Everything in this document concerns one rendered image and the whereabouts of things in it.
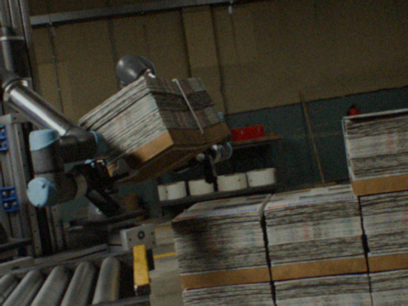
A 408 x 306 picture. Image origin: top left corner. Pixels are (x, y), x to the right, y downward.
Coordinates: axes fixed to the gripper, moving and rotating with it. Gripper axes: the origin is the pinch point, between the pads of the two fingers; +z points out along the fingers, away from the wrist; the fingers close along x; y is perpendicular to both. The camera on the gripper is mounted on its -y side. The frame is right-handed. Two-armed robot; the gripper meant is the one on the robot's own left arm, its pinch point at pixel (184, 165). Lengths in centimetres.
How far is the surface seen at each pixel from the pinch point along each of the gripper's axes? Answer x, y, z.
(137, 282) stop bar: 29, -29, 89
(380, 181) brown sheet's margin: 59, -35, 6
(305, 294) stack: 25, -55, 13
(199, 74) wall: -229, 190, -565
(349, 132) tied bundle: 59, -18, 7
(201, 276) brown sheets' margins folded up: -0.7, -36.5, 21.3
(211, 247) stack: 6.6, -29.7, 20.2
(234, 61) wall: -189, 187, -603
